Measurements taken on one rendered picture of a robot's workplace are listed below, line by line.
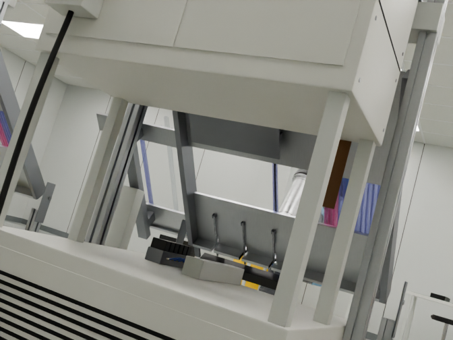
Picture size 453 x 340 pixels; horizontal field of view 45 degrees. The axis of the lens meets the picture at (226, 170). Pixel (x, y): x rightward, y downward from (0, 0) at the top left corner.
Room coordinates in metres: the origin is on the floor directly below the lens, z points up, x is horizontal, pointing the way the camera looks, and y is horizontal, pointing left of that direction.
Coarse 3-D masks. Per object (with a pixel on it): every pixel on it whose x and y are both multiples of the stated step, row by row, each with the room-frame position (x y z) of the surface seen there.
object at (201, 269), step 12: (420, 0) 1.19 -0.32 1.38; (180, 228) 1.98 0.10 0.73; (156, 240) 1.46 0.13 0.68; (180, 240) 2.00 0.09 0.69; (156, 252) 1.45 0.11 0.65; (168, 252) 1.46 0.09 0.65; (180, 252) 1.53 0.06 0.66; (168, 264) 1.48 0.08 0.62; (180, 264) 1.54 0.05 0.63; (192, 264) 1.31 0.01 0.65; (204, 264) 1.31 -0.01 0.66; (216, 264) 1.36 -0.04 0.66; (228, 264) 1.52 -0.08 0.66; (192, 276) 1.31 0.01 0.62; (204, 276) 1.32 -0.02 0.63; (216, 276) 1.38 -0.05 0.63; (228, 276) 1.44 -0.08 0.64; (240, 276) 1.51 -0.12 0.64; (396, 324) 1.64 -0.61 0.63
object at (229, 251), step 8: (200, 240) 1.97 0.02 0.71; (208, 240) 1.96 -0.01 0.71; (200, 248) 1.95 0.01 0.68; (208, 248) 1.93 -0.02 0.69; (216, 248) 1.92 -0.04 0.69; (224, 248) 1.92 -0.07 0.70; (232, 248) 1.91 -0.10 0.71; (232, 256) 1.89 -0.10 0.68; (240, 256) 1.88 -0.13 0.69; (248, 256) 1.87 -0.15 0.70; (256, 256) 1.87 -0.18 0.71; (256, 264) 1.85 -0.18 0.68; (264, 264) 1.83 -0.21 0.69; (280, 264) 1.82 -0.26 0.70; (312, 272) 1.78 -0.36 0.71; (312, 280) 1.76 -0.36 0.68; (320, 280) 1.75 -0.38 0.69; (344, 280) 1.74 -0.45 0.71; (344, 288) 1.71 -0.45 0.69; (352, 288) 1.71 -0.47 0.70; (376, 296) 1.67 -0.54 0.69
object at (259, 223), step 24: (216, 216) 1.87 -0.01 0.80; (240, 216) 1.82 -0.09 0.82; (264, 216) 1.76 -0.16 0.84; (288, 216) 1.71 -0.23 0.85; (240, 240) 1.88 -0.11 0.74; (264, 240) 1.82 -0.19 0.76; (288, 240) 1.77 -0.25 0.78; (360, 240) 1.62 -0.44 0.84; (312, 264) 1.77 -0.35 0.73; (360, 264) 1.67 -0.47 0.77
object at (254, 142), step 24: (192, 120) 1.64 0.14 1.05; (216, 120) 1.59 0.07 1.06; (192, 144) 1.75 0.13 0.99; (216, 144) 1.65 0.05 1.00; (240, 144) 1.60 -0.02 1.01; (264, 144) 1.55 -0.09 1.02; (288, 144) 1.56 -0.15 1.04; (312, 144) 1.52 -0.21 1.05; (384, 144) 1.40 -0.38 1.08; (384, 168) 1.44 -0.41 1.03
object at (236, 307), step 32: (32, 256) 1.07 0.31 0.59; (64, 256) 1.03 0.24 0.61; (96, 256) 1.12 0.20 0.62; (128, 256) 1.38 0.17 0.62; (128, 288) 0.96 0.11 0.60; (160, 288) 0.94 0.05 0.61; (192, 288) 1.04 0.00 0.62; (224, 288) 1.27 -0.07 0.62; (224, 320) 0.88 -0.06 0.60; (256, 320) 0.86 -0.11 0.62
